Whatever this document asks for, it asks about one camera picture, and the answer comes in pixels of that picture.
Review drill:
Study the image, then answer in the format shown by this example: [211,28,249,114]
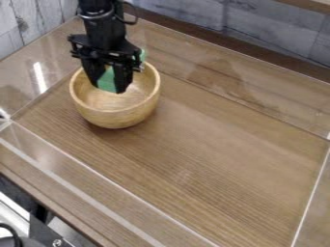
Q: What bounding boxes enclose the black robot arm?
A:
[67,0,143,94]

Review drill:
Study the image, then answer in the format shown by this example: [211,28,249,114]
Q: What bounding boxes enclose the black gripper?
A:
[69,6,141,94]

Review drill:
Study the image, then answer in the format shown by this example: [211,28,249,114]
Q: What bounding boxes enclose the green rectangular block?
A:
[97,49,146,94]

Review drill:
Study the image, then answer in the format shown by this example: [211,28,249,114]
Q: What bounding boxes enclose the wooden bowl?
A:
[69,62,162,129]

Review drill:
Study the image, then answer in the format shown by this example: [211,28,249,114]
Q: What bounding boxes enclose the black stand with cable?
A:
[0,214,69,247]

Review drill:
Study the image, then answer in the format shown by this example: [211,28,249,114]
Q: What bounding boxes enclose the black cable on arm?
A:
[114,0,139,26]

